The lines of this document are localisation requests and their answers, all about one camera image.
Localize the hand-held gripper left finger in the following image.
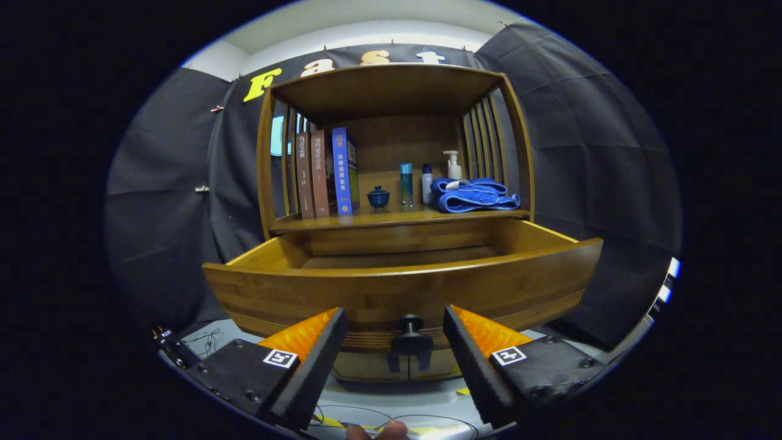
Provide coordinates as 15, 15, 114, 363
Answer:
195, 307, 348, 432

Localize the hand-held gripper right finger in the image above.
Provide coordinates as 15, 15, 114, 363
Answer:
443, 305, 607, 429

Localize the wooden cabinet door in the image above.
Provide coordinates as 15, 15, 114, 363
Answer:
408, 347, 463, 382
332, 350, 409, 383

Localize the wooden countertop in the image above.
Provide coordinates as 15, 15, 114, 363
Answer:
269, 205, 531, 233

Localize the wooden cabinet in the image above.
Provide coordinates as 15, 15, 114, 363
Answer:
202, 63, 604, 383

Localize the yellow floor tape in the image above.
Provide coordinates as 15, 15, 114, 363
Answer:
315, 414, 453, 436

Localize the folded blue towel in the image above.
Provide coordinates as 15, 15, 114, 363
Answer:
430, 177, 522, 213

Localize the thin brown book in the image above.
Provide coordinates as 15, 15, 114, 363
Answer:
296, 131, 316, 219

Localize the thick brown book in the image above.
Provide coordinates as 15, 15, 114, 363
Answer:
310, 130, 337, 218

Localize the blue book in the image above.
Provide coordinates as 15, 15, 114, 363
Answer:
332, 127, 360, 215

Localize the tangle of cables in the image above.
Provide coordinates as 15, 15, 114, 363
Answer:
182, 328, 223, 359

